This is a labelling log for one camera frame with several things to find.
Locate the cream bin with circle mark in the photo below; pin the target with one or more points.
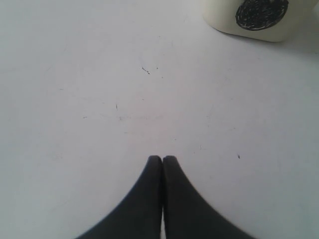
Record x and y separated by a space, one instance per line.
267 20

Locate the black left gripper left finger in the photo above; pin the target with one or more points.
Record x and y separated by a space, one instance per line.
138 215

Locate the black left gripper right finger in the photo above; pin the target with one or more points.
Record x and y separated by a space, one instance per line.
186 214

